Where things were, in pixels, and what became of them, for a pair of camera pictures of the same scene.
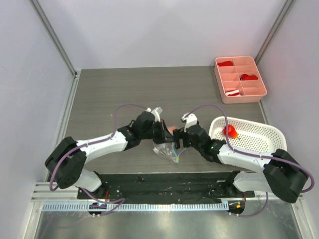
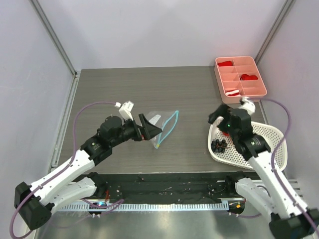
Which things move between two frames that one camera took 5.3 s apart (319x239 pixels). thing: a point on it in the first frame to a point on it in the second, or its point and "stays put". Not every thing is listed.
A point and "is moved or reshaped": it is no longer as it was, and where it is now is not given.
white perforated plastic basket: [253, 135] stays put
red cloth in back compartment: [227, 63] stays put
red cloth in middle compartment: [245, 76] stays put
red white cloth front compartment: [233, 92] stays put
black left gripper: [165, 135] to [149, 130]
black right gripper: [177, 137] to [222, 115]
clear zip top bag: [168, 149] is moved or reshaped
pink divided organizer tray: [239, 79] stays put
